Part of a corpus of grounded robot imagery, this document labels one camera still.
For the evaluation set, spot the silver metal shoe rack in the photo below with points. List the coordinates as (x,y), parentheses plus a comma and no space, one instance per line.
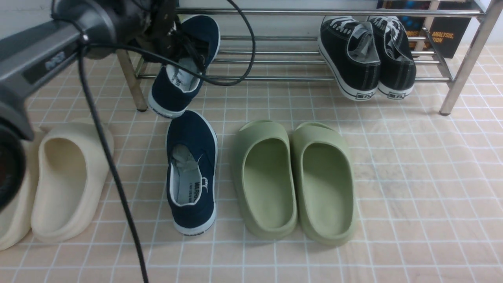
(486,16)

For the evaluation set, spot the left black canvas sneaker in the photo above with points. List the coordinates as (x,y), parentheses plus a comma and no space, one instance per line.
(348,47)

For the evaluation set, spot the cream foam slipper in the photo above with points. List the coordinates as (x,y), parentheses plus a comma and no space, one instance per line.
(15,220)
(72,172)

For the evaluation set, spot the right green foam slipper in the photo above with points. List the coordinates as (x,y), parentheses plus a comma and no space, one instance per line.
(324,183)

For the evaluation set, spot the left cream foam slipper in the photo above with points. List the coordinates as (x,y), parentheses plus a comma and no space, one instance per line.
(15,220)

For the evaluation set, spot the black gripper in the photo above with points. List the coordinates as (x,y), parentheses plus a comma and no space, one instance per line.
(160,37)

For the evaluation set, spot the green foam slipper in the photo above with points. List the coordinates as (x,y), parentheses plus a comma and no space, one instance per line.
(263,179)
(324,183)

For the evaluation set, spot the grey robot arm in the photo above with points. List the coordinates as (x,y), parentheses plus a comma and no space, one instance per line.
(32,58)

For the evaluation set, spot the left green foam slipper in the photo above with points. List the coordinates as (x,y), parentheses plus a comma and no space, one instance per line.
(263,179)

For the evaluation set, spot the right black canvas sneaker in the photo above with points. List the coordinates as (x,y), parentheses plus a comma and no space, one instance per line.
(398,69)

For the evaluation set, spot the right cream foam slipper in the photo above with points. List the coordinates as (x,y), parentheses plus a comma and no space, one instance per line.
(72,172)

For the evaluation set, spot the black canvas sneaker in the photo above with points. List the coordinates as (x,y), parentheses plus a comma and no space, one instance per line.
(348,47)
(398,69)

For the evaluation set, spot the navy slip-on shoe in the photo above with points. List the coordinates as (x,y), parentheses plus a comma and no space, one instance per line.
(198,40)
(192,153)

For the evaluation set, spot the black book with orange text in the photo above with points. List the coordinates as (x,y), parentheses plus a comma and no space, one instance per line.
(446,32)

